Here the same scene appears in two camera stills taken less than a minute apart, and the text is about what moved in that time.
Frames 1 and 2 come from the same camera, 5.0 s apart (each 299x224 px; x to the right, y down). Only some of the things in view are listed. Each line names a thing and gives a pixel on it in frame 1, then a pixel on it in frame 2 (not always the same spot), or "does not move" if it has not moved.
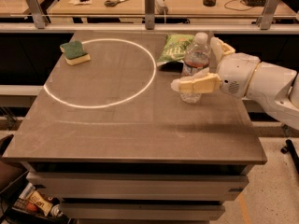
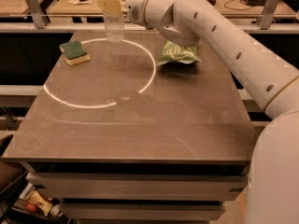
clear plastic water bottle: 196,61 → 111,4
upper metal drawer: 149,187 does not move
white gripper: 237,75 → 135,7
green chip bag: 175,48 does not move
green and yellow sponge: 75,52 does not move
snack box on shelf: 34,198 does not move
